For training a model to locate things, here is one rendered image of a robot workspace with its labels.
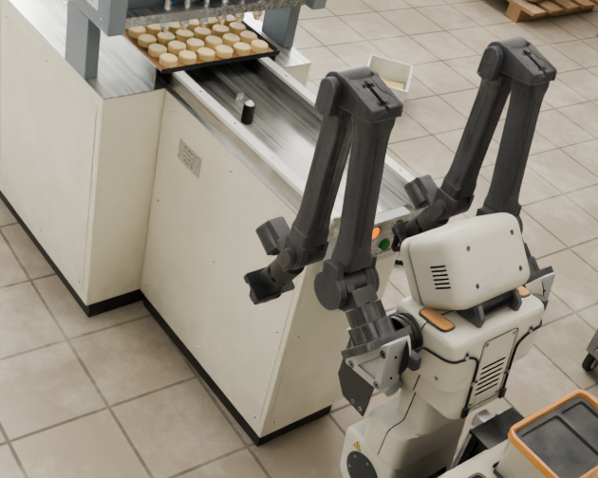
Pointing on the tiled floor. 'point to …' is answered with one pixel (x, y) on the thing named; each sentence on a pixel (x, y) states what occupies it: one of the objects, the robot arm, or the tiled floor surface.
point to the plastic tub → (392, 74)
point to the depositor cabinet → (76, 146)
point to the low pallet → (518, 9)
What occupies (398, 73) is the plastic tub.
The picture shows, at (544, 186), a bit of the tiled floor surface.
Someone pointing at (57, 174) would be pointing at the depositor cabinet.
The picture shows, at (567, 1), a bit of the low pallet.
